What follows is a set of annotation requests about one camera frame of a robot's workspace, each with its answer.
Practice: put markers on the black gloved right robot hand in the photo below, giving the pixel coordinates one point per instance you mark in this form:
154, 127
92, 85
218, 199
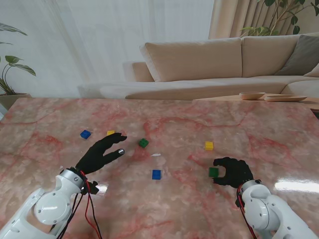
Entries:
238, 171

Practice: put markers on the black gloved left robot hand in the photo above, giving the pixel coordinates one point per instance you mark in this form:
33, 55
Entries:
96, 156

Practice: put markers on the green toy brick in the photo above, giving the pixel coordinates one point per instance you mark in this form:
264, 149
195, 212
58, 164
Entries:
143, 143
213, 172

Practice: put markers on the blue toy brick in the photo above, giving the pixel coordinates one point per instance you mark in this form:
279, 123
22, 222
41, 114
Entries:
156, 174
85, 134

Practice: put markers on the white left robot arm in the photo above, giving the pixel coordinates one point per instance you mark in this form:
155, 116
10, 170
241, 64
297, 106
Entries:
49, 206

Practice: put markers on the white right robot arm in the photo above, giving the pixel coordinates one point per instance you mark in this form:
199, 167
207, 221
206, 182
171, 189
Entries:
269, 214

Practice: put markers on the yellow toy brick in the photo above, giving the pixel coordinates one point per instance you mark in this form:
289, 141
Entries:
209, 146
111, 132

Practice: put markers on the light wooden coffee table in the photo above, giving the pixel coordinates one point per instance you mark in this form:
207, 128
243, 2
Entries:
219, 98

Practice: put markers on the wooden bowl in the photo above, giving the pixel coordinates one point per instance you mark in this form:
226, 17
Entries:
252, 95

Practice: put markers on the flat wooden plate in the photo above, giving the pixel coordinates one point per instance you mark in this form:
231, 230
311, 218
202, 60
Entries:
285, 98

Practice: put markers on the beige plant pot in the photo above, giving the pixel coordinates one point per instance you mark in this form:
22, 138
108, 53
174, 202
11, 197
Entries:
12, 100

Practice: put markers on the variegated leafy house plant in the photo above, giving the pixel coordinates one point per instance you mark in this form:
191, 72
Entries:
23, 69

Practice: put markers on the beige sofa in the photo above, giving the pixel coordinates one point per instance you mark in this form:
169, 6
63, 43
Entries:
194, 62

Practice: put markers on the sheer white curtain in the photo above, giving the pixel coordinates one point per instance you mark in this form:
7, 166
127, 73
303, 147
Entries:
99, 37

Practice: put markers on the grey sofa cushion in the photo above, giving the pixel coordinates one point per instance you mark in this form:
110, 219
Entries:
301, 57

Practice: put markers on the dark green leafy tree plant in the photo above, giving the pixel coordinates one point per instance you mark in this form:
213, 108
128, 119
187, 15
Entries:
259, 31

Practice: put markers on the beige curtain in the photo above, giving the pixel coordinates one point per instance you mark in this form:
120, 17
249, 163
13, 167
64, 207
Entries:
224, 17

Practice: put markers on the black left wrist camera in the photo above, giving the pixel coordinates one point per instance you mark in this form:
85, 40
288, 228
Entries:
92, 188

